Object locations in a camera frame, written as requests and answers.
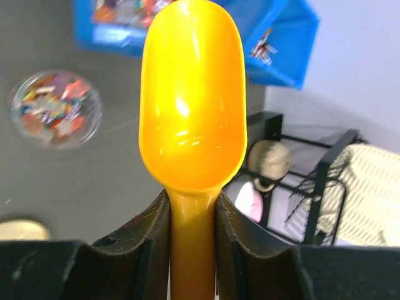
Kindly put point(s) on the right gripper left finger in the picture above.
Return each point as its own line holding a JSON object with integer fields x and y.
{"x": 130, "y": 263}

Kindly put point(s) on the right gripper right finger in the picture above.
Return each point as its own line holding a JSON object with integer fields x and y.
{"x": 253, "y": 264}

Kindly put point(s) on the black wire dish rack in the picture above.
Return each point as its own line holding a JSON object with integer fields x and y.
{"x": 325, "y": 174}

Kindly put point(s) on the yellow plastic scoop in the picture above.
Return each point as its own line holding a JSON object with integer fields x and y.
{"x": 192, "y": 129}

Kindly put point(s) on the blue candy bin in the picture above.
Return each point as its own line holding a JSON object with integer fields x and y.
{"x": 277, "y": 38}
{"x": 114, "y": 26}

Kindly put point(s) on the pink round plate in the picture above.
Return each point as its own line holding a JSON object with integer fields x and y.
{"x": 253, "y": 203}

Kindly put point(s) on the gold round lid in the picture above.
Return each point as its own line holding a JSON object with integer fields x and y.
{"x": 24, "y": 229}

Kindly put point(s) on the beige square ribbed plate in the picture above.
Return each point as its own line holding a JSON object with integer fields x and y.
{"x": 367, "y": 208}

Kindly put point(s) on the clear round container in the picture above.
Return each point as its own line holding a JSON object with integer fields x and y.
{"x": 56, "y": 109}

